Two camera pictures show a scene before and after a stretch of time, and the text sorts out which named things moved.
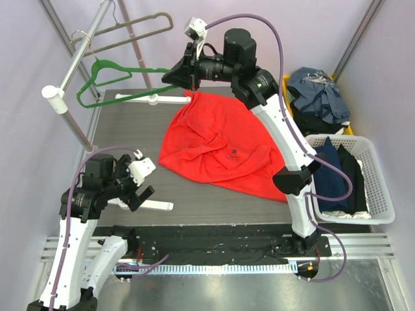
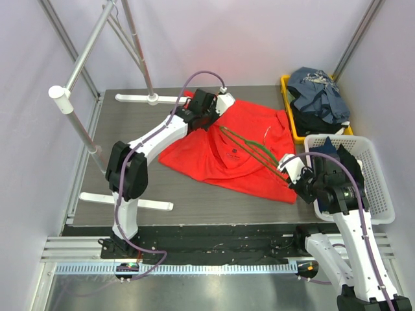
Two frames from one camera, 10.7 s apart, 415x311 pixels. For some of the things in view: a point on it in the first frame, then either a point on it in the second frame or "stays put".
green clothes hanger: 97,62 -> 222,128
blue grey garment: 318,92 stays put
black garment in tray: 310,124 stays put
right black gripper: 190,67 -> 299,188
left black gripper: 132,200 -> 215,116
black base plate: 152,243 stays put
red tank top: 220,140 stays put
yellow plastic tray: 347,129 stays put
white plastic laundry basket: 351,186 stays put
